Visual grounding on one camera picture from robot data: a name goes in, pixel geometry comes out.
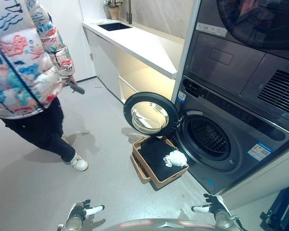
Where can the black clothes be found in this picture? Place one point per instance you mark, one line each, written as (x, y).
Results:
(156, 156)

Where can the white cloth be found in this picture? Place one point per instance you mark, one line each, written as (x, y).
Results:
(175, 159)

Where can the dark square sink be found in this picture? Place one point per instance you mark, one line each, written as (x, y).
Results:
(115, 26)

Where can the dark grey washing machine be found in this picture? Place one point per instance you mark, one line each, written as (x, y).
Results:
(231, 134)

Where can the white sneaker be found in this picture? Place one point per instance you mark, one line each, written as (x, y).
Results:
(79, 163)

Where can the dark grey dryer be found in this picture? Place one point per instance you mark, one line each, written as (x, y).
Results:
(245, 48)

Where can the black metal stand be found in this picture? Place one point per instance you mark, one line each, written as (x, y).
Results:
(281, 209)

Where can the grey robot torso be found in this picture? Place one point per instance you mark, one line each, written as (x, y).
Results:
(163, 225)

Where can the grey metal faucet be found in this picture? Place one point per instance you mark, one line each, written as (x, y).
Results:
(129, 13)

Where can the round washing machine door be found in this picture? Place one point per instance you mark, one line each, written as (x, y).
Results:
(150, 115)

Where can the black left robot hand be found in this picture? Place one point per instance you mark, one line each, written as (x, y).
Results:
(83, 210)

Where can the tan woven laundry basket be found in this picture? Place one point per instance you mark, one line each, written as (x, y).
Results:
(159, 166)

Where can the person in colourful puffer jacket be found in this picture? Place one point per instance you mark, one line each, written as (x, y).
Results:
(21, 62)

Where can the grey handheld controller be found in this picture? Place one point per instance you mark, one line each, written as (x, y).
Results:
(75, 87)

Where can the potted plant in beige pot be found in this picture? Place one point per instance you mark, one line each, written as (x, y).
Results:
(114, 9)

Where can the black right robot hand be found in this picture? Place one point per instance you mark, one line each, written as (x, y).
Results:
(215, 205)

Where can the white counter with cabinets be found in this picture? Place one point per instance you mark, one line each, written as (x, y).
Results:
(135, 45)

